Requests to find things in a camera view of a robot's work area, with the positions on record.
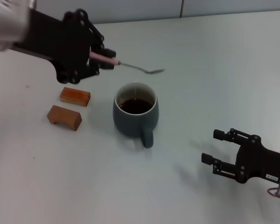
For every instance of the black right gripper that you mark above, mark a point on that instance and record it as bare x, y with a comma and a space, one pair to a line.
263, 163

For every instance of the dark coffee liquid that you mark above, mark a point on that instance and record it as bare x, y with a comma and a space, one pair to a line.
135, 106

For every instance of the arched wooden block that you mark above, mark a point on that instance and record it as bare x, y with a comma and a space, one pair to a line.
65, 116

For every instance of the grey ceramic cup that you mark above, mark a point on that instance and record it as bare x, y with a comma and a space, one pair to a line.
130, 126

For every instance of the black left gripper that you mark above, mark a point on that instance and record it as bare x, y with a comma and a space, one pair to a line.
60, 46

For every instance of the flat rectangular wooden block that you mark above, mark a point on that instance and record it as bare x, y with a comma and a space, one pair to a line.
74, 95

